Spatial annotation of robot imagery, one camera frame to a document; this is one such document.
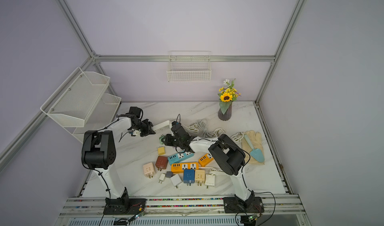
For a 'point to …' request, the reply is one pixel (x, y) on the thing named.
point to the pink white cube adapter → (149, 170)
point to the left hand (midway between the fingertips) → (156, 127)
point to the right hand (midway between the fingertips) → (163, 142)
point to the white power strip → (160, 125)
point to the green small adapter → (160, 137)
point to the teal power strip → (179, 157)
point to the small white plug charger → (161, 177)
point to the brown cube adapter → (161, 162)
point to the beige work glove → (255, 139)
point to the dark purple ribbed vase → (227, 115)
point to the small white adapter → (176, 180)
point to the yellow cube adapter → (161, 151)
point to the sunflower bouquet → (228, 94)
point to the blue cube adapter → (189, 176)
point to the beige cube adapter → (200, 176)
